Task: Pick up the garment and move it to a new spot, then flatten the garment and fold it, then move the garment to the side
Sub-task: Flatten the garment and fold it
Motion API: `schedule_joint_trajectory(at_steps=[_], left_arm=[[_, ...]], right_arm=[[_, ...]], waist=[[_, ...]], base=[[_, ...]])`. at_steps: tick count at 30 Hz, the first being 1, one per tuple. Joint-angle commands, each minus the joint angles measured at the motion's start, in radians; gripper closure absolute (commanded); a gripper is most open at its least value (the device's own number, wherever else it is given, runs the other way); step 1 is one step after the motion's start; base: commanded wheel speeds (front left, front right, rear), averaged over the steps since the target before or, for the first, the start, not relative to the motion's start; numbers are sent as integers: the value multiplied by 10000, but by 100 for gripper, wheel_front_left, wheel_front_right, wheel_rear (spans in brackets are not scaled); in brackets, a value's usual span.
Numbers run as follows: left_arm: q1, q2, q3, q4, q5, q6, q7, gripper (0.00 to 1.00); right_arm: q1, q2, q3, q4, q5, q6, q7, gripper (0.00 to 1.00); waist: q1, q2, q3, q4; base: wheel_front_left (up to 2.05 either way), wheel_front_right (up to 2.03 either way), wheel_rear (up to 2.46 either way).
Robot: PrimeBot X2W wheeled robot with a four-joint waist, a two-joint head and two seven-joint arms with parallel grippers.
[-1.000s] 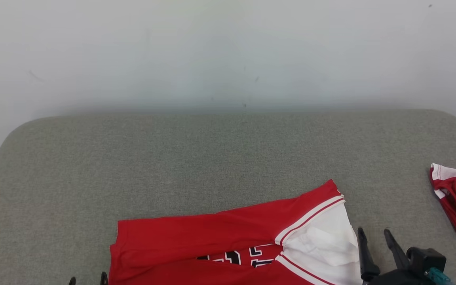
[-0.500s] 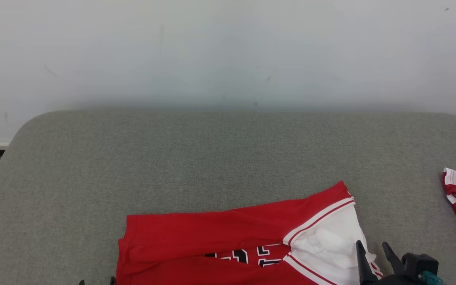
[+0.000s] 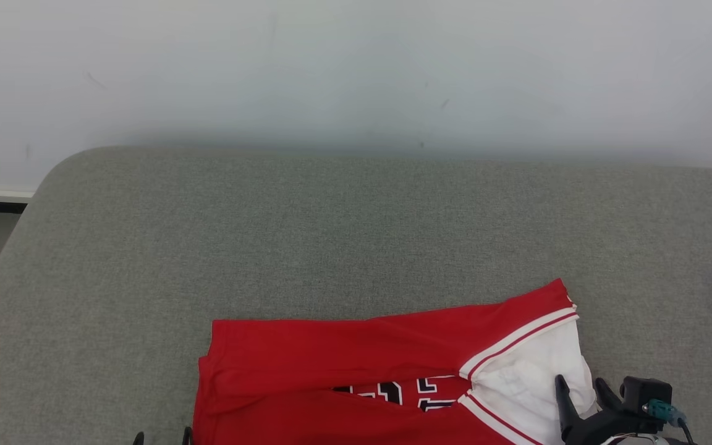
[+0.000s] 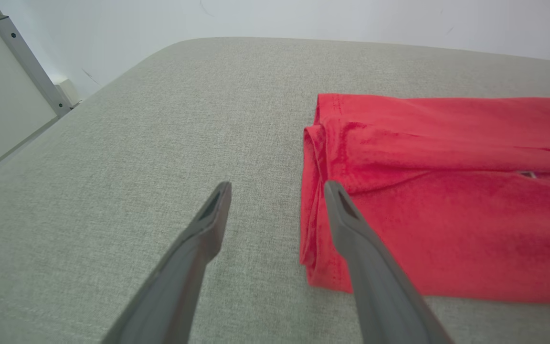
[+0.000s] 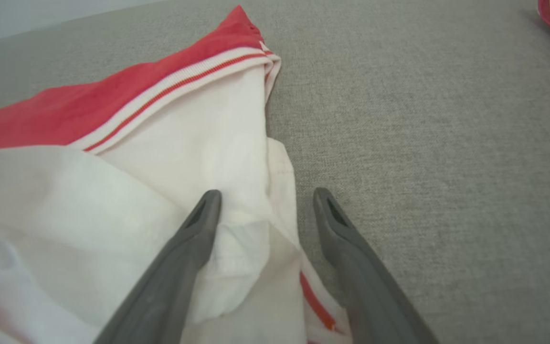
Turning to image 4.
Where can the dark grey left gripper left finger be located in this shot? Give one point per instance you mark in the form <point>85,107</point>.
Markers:
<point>174,291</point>

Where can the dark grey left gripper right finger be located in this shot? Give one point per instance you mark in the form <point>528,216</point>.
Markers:
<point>380,291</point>

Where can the red basketball jersey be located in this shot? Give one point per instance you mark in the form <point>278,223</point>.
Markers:
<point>447,229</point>

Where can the grey fabric sofa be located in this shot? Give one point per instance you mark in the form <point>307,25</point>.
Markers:
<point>136,167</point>

